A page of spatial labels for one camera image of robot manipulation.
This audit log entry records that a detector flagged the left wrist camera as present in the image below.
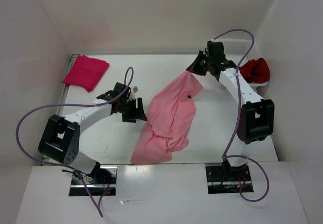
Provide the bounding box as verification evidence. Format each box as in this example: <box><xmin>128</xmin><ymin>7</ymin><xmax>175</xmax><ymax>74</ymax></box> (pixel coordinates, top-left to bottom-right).
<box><xmin>113</xmin><ymin>82</ymin><xmax>131</xmax><ymax>101</ymax></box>

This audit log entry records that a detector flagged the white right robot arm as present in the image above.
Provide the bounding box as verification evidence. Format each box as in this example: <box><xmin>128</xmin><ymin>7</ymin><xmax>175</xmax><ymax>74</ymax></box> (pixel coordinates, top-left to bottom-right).
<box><xmin>187</xmin><ymin>50</ymin><xmax>275</xmax><ymax>180</ymax></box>

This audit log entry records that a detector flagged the light pink t shirt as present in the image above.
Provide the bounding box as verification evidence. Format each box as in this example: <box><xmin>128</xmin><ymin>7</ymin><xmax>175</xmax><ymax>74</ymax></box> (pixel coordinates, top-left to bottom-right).
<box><xmin>130</xmin><ymin>71</ymin><xmax>203</xmax><ymax>165</ymax></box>

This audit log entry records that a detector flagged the dark red t shirt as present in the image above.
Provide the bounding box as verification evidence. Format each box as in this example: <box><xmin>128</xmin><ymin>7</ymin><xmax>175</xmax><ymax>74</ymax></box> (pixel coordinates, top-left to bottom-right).
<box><xmin>239</xmin><ymin>58</ymin><xmax>270</xmax><ymax>84</ymax></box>

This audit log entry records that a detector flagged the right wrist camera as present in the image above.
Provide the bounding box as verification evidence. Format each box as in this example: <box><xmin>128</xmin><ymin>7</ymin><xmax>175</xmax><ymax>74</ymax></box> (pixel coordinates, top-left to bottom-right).
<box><xmin>207</xmin><ymin>40</ymin><xmax>225</xmax><ymax>58</ymax></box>

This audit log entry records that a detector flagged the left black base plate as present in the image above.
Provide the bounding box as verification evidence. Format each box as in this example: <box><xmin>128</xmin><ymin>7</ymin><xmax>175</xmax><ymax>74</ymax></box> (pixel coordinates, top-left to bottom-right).
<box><xmin>69</xmin><ymin>166</ymin><xmax>118</xmax><ymax>197</ymax></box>

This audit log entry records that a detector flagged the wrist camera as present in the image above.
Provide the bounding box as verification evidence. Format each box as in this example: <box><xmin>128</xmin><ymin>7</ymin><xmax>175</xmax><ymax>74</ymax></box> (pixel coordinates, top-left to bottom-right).
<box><xmin>207</xmin><ymin>40</ymin><xmax>225</xmax><ymax>58</ymax></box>
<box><xmin>113</xmin><ymin>82</ymin><xmax>131</xmax><ymax>101</ymax></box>

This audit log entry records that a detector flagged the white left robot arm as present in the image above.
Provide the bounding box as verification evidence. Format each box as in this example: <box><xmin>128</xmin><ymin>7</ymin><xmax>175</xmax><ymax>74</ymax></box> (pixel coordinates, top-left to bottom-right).
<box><xmin>38</xmin><ymin>98</ymin><xmax>147</xmax><ymax>184</ymax></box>

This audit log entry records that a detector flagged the white plastic basket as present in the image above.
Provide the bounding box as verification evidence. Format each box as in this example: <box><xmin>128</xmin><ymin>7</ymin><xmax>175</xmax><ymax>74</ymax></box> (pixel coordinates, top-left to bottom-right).
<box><xmin>222</xmin><ymin>39</ymin><xmax>268</xmax><ymax>88</ymax></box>

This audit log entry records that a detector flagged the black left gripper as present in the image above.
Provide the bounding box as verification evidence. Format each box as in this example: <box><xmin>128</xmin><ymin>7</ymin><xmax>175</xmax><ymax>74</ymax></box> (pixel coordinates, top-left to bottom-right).
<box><xmin>120</xmin><ymin>97</ymin><xmax>147</xmax><ymax>123</ymax></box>

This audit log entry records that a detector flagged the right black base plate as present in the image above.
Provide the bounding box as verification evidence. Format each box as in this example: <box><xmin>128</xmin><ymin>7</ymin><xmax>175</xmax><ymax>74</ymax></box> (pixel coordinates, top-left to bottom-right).
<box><xmin>205</xmin><ymin>165</ymin><xmax>254</xmax><ymax>194</ymax></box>

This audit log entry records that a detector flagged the magenta t shirt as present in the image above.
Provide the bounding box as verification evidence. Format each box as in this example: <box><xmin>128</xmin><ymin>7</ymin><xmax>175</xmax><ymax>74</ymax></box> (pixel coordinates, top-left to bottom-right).
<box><xmin>63</xmin><ymin>55</ymin><xmax>110</xmax><ymax>92</ymax></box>

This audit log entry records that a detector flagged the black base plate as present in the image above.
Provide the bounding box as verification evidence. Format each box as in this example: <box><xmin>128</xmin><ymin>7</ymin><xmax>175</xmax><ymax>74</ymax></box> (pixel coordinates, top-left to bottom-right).
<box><xmin>69</xmin><ymin>166</ymin><xmax>118</xmax><ymax>197</ymax></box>
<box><xmin>205</xmin><ymin>165</ymin><xmax>254</xmax><ymax>194</ymax></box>

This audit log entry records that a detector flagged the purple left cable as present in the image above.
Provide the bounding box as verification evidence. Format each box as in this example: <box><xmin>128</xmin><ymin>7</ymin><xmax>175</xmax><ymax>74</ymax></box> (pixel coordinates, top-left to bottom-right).
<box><xmin>15</xmin><ymin>67</ymin><xmax>134</xmax><ymax>218</ymax></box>

